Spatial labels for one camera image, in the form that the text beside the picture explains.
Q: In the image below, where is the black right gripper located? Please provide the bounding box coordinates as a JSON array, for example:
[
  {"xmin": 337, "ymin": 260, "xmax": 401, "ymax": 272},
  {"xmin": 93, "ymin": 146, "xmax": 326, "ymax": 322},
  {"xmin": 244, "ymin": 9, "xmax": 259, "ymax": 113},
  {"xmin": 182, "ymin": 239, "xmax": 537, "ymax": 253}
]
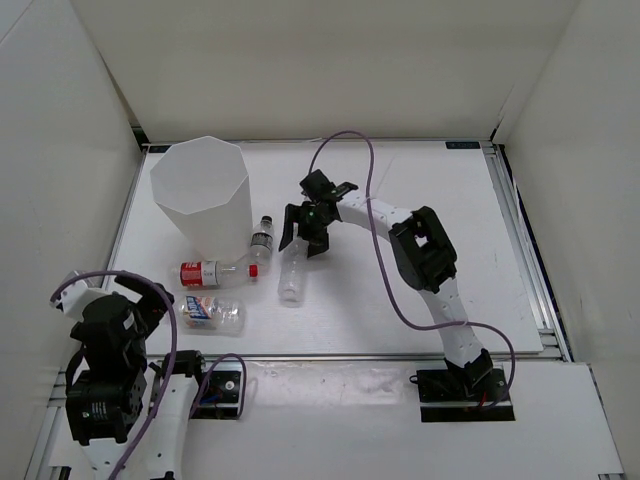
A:
[{"xmin": 279, "ymin": 204, "xmax": 334, "ymax": 260}]

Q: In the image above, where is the black label plastic bottle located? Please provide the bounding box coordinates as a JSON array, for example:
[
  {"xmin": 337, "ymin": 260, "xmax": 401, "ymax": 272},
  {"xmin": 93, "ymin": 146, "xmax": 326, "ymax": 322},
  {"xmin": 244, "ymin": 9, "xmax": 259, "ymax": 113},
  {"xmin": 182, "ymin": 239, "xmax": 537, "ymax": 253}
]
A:
[{"xmin": 249, "ymin": 215, "xmax": 274, "ymax": 268}]

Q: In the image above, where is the blue orange label plastic bottle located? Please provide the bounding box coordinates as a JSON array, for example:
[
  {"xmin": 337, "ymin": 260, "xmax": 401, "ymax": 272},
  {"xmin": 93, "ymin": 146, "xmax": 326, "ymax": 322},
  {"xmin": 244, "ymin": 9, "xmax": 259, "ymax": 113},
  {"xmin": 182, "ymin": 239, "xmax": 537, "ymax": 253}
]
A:
[{"xmin": 176, "ymin": 295, "xmax": 246, "ymax": 336}]

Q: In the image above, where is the clear white cap plastic bottle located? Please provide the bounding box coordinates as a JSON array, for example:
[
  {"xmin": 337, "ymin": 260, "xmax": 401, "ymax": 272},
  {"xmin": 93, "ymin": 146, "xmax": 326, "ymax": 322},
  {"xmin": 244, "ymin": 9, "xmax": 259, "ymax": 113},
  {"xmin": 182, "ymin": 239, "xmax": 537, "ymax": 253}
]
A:
[{"xmin": 278, "ymin": 238, "xmax": 307, "ymax": 305}]

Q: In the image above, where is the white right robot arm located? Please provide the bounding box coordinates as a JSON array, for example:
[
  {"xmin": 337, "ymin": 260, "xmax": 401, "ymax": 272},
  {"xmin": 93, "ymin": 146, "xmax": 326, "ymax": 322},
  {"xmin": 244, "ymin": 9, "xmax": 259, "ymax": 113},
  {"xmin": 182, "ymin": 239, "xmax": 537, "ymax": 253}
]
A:
[{"xmin": 279, "ymin": 170, "xmax": 493, "ymax": 400}]

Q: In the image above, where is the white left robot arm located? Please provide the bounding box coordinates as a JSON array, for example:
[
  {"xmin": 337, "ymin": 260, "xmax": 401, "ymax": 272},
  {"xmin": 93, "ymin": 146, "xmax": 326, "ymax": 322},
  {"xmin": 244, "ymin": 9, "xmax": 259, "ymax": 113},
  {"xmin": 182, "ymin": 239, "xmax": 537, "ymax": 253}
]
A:
[{"xmin": 51, "ymin": 271, "xmax": 210, "ymax": 479}]

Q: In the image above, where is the white octagonal plastic bin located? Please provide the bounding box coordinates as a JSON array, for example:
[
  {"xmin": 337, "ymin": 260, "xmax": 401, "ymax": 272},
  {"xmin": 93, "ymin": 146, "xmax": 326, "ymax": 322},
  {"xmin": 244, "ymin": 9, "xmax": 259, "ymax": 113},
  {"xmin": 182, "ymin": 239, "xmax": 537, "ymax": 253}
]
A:
[{"xmin": 150, "ymin": 136, "xmax": 253, "ymax": 260}]

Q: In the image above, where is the red label plastic bottle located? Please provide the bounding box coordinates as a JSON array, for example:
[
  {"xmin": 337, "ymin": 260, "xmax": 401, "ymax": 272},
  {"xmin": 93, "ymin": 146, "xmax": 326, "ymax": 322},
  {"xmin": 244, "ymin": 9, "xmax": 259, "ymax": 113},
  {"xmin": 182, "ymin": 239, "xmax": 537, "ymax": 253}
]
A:
[{"xmin": 177, "ymin": 260, "xmax": 259, "ymax": 289}]

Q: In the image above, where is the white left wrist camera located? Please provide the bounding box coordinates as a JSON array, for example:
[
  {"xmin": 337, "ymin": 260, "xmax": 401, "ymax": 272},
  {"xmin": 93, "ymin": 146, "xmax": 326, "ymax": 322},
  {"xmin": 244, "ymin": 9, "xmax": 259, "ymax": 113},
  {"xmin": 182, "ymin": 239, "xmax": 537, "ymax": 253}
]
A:
[{"xmin": 49, "ymin": 277, "xmax": 108, "ymax": 322}]

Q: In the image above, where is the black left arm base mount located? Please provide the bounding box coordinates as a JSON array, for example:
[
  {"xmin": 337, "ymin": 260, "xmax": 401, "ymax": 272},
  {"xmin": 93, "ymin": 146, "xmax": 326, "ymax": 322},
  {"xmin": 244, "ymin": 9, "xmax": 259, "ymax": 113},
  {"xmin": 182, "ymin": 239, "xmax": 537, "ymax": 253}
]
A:
[{"xmin": 190, "ymin": 354, "xmax": 248, "ymax": 420}]

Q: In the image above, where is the aluminium table edge rail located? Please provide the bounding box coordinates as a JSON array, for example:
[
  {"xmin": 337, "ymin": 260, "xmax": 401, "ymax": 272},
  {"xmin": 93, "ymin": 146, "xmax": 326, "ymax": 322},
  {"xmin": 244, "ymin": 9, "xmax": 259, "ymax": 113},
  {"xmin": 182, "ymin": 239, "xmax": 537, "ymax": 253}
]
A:
[{"xmin": 480, "ymin": 141, "xmax": 573, "ymax": 362}]

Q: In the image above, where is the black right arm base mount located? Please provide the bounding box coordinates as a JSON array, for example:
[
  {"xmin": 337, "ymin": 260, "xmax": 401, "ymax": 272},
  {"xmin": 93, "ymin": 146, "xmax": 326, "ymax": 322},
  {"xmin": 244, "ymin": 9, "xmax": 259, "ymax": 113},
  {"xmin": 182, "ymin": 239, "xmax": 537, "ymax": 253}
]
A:
[{"xmin": 409, "ymin": 368, "xmax": 516, "ymax": 423}]

